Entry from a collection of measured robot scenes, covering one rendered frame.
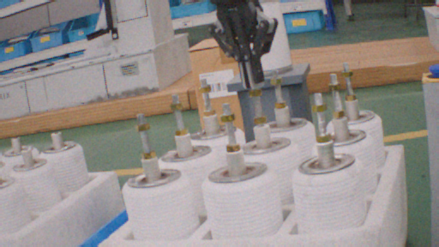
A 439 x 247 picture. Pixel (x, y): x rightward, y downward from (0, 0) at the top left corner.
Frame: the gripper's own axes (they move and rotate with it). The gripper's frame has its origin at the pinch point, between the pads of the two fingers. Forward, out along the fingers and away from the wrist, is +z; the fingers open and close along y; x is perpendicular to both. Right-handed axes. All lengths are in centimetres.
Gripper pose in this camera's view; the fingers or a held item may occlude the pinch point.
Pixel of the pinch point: (251, 74)
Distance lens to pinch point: 100.2
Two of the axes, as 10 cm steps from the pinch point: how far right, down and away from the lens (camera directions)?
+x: -7.6, 2.7, -5.9
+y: -6.2, -0.4, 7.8
